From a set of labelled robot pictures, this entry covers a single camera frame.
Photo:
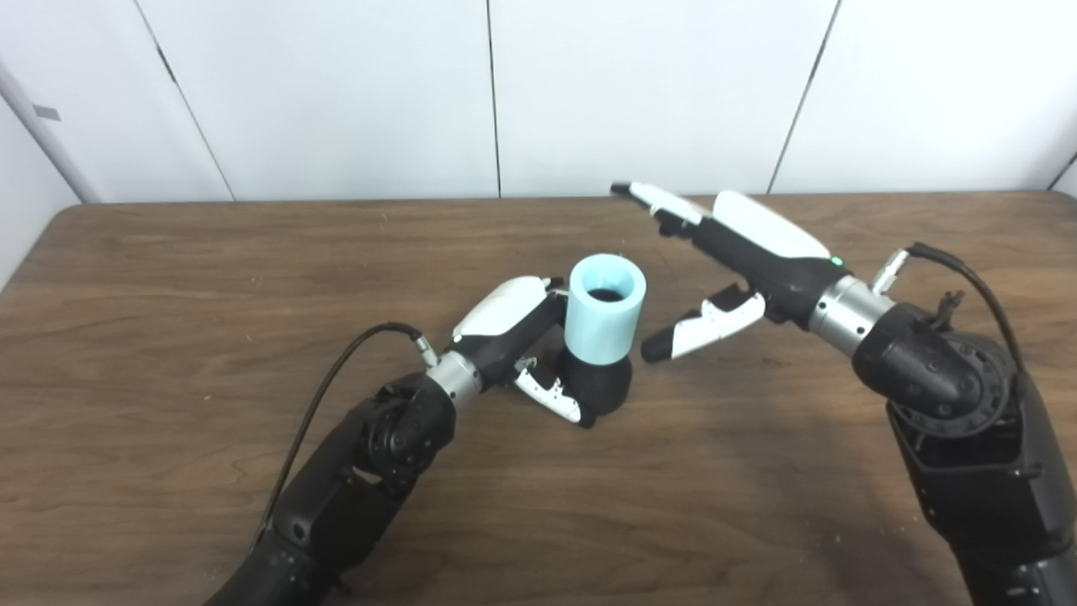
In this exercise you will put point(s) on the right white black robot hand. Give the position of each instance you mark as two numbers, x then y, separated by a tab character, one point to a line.
774	252

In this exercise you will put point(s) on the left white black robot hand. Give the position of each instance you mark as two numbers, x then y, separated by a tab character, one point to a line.
505	316

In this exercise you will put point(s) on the light blue cylinder cup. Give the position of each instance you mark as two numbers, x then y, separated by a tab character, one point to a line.
602	332

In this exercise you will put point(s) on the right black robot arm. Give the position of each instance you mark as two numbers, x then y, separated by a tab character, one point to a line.
968	438

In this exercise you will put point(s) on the small grey wall tag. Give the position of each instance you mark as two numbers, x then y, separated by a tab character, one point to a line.
47	112

